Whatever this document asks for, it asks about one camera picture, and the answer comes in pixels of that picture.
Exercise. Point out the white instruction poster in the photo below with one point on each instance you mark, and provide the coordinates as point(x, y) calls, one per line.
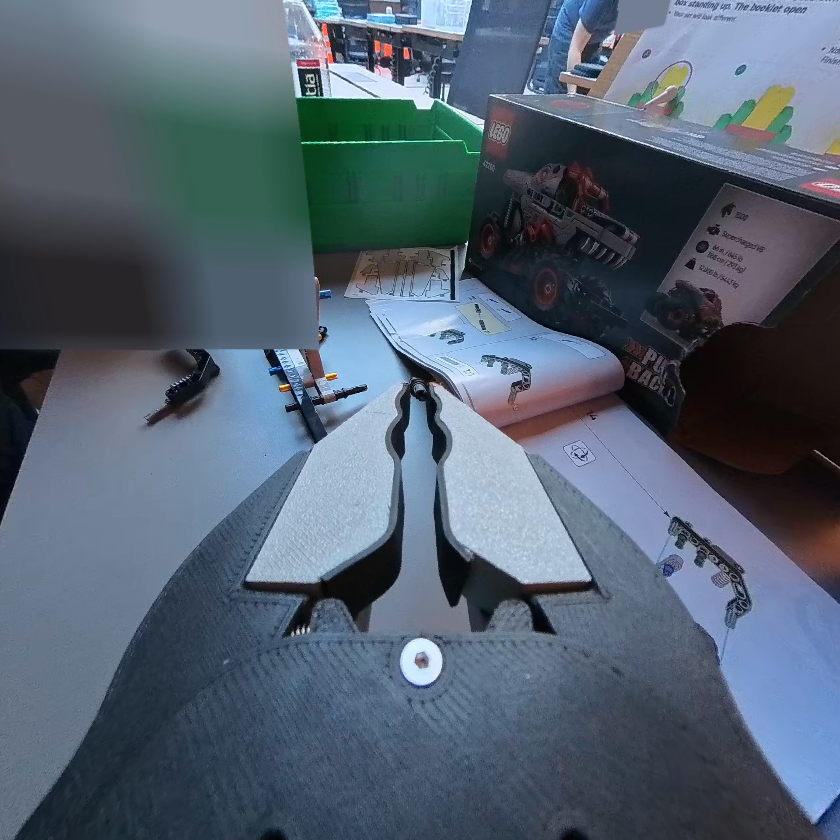
point(754, 65)

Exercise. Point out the clear water bottle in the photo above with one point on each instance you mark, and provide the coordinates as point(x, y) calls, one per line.
point(312, 79)

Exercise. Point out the background workbench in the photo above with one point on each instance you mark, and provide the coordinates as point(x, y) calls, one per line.
point(387, 46)

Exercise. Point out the black board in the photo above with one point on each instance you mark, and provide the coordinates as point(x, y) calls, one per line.
point(499, 52)

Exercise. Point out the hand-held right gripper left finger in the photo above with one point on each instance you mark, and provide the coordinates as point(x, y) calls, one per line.
point(328, 512)

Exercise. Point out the lego sticker sheet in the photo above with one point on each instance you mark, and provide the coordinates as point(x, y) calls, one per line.
point(400, 272)

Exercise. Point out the lego instruction booklet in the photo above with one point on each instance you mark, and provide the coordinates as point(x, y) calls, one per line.
point(558, 367)

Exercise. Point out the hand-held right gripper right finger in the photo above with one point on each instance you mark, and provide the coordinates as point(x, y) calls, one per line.
point(505, 518)

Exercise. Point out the small black lego pin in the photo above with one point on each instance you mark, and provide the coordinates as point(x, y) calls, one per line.
point(418, 388)

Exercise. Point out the grey and black lego assembly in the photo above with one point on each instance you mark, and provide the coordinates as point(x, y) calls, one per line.
point(313, 384)

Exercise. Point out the large white instruction sheet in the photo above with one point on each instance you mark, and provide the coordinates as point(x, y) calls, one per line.
point(754, 656)

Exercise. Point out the green plastic bin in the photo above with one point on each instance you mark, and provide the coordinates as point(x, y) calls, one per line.
point(380, 197)

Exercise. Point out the black lego set box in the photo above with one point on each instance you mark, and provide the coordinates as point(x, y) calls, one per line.
point(656, 197)

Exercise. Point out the black lego beam with pins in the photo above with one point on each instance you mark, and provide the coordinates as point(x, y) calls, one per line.
point(193, 377)

